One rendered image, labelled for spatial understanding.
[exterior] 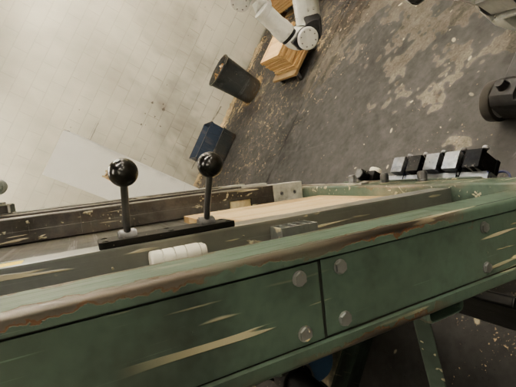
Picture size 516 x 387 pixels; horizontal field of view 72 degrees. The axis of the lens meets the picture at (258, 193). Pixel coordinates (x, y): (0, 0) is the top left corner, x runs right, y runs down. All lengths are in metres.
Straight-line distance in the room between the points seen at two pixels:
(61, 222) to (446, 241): 0.95
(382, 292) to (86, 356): 0.28
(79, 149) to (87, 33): 2.20
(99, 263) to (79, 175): 4.27
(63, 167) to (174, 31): 2.98
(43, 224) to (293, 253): 0.89
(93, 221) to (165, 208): 0.21
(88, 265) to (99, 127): 5.66
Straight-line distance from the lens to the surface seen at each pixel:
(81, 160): 4.77
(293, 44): 1.38
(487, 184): 0.86
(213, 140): 5.31
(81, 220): 1.12
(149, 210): 1.13
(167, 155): 6.22
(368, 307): 0.40
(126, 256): 0.53
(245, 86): 5.45
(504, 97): 1.96
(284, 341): 0.34
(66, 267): 0.53
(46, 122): 6.21
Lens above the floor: 1.58
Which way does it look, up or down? 24 degrees down
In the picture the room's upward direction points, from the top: 65 degrees counter-clockwise
